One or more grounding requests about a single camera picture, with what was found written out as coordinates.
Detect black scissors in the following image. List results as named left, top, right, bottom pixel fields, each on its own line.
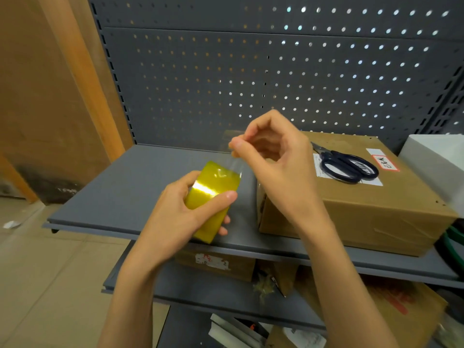
left=311, top=142, right=380, bottom=184

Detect green handled needle-nose pliers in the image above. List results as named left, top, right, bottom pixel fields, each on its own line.
left=435, top=224, right=464, bottom=276

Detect brown wooden panel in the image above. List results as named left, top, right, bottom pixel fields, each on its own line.
left=0, top=0, right=135, bottom=205

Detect grey perforated back panel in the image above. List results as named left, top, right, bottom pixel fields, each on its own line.
left=88, top=0, right=464, bottom=155

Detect brown cardboard box white labels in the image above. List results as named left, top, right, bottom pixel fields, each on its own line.
left=223, top=129, right=459, bottom=258

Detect grey slotted upright post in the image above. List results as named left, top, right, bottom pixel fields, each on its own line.
left=87, top=0, right=138, bottom=145
left=422, top=67, right=464, bottom=136

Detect crumpled clear plastic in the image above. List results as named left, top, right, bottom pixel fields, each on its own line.
left=433, top=322, right=464, bottom=348

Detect yellow tape roll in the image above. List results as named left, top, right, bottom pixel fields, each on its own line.
left=184, top=139, right=244, bottom=245

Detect white plastic bin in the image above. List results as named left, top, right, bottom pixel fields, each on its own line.
left=398, top=133, right=464, bottom=218

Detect cardboard box barcode label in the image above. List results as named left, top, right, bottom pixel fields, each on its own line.
left=266, top=325, right=327, bottom=348

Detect person's left hand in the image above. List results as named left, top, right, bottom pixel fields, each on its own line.
left=120, top=171, right=239, bottom=278

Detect white flat strips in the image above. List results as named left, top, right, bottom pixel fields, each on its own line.
left=208, top=313, right=267, bottom=348

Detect person's right hand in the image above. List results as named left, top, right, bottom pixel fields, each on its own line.
left=228, top=109, right=326, bottom=237

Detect cardboard box torn white sticker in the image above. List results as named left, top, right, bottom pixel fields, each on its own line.
left=174, top=248, right=256, bottom=282

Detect person's right forearm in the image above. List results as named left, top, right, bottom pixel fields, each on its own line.
left=299, top=212, right=399, bottom=348

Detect cardboard box red lettering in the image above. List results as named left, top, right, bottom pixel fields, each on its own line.
left=295, top=266, right=449, bottom=348

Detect person's left forearm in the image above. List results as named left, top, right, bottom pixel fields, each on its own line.
left=98, top=262, right=164, bottom=348

